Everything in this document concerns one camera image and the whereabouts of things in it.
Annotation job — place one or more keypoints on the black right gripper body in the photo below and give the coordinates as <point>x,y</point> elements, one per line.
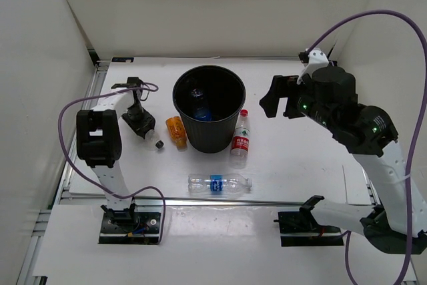
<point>298,101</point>

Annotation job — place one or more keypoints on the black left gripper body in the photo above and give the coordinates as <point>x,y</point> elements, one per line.
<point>137,117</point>

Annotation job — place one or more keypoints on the clear bottle with black cap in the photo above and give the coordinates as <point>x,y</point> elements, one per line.
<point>152,141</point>

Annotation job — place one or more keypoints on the orange juice bottle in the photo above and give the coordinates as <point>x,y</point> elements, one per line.
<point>176,132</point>

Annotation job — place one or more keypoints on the large blue label plastic bottle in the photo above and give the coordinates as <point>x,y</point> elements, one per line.
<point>200,105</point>

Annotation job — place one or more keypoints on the small blue label water bottle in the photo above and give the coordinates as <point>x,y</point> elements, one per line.
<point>218,184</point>

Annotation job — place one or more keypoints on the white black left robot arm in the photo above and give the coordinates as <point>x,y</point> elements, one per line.
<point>99,145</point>

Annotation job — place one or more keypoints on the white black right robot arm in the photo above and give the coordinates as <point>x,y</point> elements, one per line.
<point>329,98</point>

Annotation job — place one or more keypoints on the black plastic bin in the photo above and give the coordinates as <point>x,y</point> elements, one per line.
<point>208,99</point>

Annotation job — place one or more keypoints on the blue label sticker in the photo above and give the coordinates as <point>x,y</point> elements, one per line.
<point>122,60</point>

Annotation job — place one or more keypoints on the red label plastic bottle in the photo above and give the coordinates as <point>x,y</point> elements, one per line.
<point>241,137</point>

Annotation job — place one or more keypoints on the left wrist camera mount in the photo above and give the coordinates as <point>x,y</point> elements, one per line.
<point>132,82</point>

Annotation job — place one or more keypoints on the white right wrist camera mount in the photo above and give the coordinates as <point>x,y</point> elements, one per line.
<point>312,61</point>

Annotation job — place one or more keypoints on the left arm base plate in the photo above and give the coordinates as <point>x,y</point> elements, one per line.
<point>131,226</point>

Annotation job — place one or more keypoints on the aluminium table edge rail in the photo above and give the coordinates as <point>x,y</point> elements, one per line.
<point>176,202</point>

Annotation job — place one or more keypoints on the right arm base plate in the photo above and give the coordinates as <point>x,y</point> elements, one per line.
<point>297,231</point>

